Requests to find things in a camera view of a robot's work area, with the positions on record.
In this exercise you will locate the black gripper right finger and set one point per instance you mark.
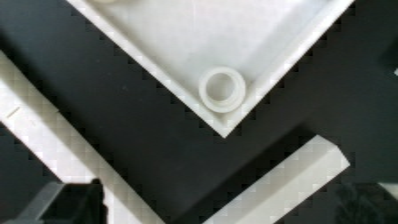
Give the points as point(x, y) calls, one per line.
point(367, 206)

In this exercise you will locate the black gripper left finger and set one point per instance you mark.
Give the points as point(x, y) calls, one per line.
point(67, 204)

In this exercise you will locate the white square tabletop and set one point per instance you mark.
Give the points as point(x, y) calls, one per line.
point(218, 46)

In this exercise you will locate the white table leg far left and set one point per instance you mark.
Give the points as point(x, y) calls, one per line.
point(287, 185)

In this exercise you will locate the white U-shaped fence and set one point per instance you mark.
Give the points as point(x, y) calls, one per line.
point(51, 137)

